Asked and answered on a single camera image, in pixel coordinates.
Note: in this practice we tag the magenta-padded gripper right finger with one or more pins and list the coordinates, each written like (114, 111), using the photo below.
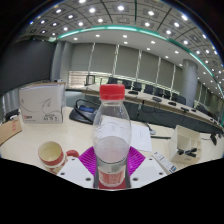
(146, 171)

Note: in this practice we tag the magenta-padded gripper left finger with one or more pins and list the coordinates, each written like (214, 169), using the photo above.
(75, 173)

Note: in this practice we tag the white remote control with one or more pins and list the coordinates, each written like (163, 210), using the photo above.
(165, 161)

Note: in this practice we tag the cream mug with red bands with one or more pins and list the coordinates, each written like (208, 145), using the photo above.
(51, 156)

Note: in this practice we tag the white paper sheet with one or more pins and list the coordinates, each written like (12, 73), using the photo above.
(140, 136)

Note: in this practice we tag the black marker pen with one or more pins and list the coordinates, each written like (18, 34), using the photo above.
(186, 151)

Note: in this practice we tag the white open cardboard tray box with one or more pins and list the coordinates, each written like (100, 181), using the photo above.
(185, 140)

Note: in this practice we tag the clear red-capped drink bottle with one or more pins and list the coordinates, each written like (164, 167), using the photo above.
(111, 133)

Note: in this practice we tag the black conference desk device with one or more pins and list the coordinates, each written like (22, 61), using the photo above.
(83, 113)

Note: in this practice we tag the long curved conference desk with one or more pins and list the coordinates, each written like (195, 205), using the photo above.
(166, 111)

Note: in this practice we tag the row of black desk microphones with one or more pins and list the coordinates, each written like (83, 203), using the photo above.
(156, 99)

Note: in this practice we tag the brown cardboard box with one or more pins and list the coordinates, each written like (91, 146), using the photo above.
(9, 130)

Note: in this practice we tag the row of black office chairs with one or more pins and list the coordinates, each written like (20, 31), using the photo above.
(148, 88)

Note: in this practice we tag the group of ceiling lights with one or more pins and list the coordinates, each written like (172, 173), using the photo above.
(120, 20)

